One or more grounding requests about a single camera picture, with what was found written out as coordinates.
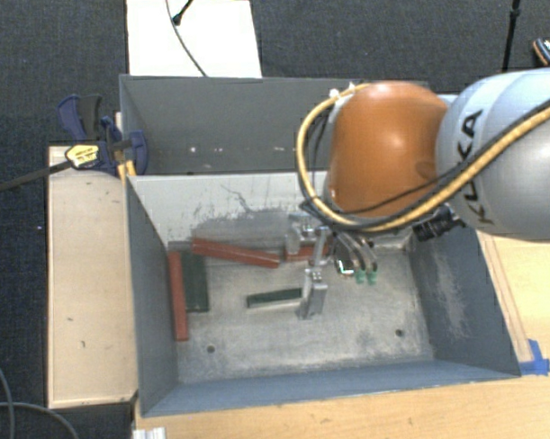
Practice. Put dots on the grey metal bin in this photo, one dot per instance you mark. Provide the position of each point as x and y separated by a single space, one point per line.
279 340

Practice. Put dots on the pale wood flat board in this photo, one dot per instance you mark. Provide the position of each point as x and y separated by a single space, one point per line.
88 288

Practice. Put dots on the red-brown flat block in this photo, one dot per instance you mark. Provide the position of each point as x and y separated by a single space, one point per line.
235 253
305 252
179 298

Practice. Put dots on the black cylinder on white bracket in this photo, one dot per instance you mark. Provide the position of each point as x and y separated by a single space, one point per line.
435 228

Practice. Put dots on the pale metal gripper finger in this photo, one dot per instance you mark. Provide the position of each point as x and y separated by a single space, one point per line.
294 242
314 298

